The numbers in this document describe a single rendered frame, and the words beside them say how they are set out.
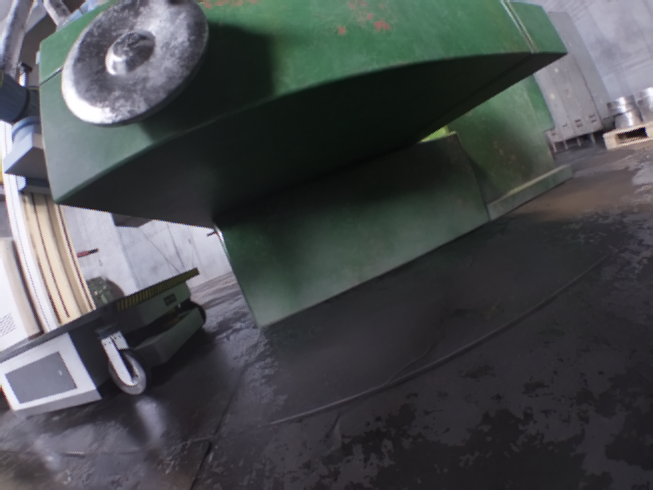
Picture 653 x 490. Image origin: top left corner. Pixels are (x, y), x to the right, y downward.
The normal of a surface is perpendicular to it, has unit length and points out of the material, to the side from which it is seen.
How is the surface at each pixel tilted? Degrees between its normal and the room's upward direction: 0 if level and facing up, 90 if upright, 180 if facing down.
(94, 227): 90
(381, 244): 90
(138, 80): 74
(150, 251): 90
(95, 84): 81
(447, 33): 90
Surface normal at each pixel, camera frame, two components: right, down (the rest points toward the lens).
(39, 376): 0.10, 0.05
